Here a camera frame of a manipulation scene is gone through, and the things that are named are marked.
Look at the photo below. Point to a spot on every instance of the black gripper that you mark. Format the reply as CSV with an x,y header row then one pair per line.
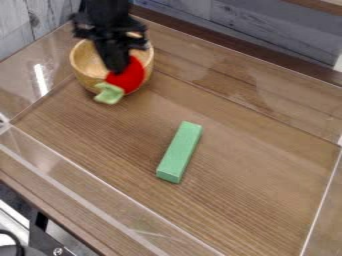
x,y
102,20

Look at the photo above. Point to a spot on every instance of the red plush strawberry toy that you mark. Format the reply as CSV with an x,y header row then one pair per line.
x,y
120,84

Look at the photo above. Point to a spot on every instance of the wooden bowl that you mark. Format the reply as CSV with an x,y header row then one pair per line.
x,y
88,66

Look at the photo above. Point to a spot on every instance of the clear acrylic tray walls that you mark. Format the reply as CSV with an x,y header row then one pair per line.
x,y
81,158

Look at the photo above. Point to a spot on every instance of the green rectangular block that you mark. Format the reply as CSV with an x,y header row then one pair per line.
x,y
179,152

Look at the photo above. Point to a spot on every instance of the black table leg bracket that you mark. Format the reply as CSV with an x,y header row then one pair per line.
x,y
40,240

